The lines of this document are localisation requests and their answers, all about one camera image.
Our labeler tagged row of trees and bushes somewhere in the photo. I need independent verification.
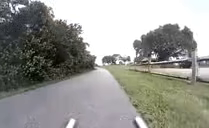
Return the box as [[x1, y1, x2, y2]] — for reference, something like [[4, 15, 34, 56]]
[[0, 0, 97, 95]]

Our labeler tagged white house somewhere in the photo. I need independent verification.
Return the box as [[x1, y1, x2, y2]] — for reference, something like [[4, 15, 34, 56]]
[[112, 53, 127, 66]]

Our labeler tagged large dark tree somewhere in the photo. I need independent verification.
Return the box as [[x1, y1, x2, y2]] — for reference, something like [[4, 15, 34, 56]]
[[132, 23, 198, 64]]

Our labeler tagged grey asphalt path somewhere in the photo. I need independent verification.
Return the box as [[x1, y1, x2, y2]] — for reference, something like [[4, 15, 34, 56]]
[[0, 66, 144, 128]]

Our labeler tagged grey asphalt road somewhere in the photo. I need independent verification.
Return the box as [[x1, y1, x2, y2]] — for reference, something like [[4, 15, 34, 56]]
[[133, 66, 209, 84]]

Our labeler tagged robot's own part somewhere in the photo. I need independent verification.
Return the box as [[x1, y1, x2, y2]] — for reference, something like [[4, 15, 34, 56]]
[[64, 117, 77, 128], [134, 115, 149, 128]]

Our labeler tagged distant group of trees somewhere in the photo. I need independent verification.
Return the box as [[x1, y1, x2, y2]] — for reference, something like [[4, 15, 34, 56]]
[[101, 54, 132, 66]]

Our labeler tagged grass strip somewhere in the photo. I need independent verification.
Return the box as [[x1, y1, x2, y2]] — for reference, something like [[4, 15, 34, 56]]
[[103, 64, 209, 128]]

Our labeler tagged building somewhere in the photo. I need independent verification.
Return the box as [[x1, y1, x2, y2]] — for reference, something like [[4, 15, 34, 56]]
[[167, 49, 192, 63]]

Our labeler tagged wooden post fence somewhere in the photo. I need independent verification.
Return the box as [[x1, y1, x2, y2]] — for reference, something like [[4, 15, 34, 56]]
[[127, 48, 209, 85]]

